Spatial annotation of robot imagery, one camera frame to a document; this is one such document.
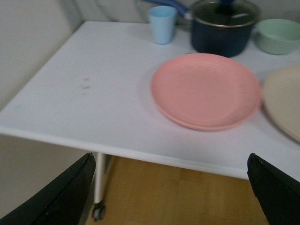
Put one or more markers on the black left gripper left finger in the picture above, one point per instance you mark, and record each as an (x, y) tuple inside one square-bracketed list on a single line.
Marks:
[(61, 202)]

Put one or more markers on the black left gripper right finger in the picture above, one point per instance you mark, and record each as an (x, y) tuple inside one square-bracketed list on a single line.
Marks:
[(277, 192)]

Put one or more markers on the pink plate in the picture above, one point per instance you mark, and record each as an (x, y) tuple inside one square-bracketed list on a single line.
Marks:
[(206, 91)]

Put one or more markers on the white table leg with caster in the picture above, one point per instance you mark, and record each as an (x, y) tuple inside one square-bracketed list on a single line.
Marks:
[(99, 204)]

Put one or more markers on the cream plate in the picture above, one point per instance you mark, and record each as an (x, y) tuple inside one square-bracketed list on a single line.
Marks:
[(282, 99)]

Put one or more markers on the green bowl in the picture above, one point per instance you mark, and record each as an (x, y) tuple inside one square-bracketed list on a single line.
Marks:
[(277, 36)]

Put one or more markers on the dark blue saucepan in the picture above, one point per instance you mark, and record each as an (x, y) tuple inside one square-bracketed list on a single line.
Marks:
[(227, 42)]

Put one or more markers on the grey curtain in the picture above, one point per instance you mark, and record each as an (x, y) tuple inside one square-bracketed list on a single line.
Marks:
[(125, 11)]

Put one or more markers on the glass pot lid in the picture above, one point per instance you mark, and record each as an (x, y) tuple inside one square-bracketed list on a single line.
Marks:
[(216, 13)]

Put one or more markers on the light blue cup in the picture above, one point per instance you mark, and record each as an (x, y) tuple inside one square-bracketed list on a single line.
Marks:
[(162, 22)]

